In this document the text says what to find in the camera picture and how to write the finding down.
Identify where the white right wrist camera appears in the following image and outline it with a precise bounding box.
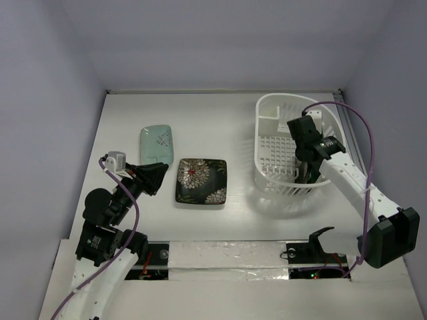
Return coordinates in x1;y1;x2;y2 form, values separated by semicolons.
302;110;323;134

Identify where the white plastic dish rack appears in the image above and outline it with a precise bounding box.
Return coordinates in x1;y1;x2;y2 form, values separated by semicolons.
254;93;330;197

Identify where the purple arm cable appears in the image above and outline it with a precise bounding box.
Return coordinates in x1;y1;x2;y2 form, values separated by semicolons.
49;156;139;320
302;101;376;279

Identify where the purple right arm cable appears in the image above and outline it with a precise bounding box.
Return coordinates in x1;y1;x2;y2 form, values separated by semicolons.
302;101;376;279

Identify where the aluminium rail right side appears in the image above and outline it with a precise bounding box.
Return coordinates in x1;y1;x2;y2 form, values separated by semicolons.
336;105;364;171

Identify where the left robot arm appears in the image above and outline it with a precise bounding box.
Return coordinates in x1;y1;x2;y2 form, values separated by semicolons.
52;155;169;319

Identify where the light green rectangular plate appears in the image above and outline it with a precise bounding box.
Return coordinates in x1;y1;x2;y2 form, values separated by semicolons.
140;125;174;166

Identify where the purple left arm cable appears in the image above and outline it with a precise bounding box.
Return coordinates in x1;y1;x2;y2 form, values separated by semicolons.
49;156;139;320

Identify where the silver foil tape strip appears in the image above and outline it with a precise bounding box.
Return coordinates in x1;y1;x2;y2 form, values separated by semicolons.
167;241;289;281

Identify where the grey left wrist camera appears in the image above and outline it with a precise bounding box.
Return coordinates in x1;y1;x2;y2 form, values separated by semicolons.
104;151;126;173

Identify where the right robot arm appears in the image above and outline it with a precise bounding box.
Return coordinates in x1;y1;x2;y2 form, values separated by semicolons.
287;115;420;269

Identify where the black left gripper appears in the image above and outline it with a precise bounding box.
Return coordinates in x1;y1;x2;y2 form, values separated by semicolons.
111;160;169;223

